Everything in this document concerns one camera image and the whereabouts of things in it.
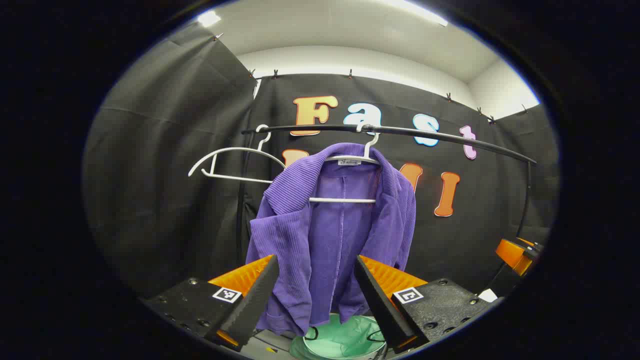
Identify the black clothes rack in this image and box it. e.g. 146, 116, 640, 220
235, 124, 538, 266

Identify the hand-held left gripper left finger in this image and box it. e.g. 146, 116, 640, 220
142, 254, 281, 351

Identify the white plastic hanger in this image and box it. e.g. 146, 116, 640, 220
309, 122, 383, 204
188, 124, 287, 185

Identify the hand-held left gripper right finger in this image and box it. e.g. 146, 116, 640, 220
353, 254, 503, 355

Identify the purple corduroy jacket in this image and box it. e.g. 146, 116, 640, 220
245, 142, 417, 337

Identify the green laundry hamper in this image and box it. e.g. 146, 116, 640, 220
289, 312, 388, 360

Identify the black backdrop cloth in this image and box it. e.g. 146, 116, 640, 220
82, 22, 560, 301

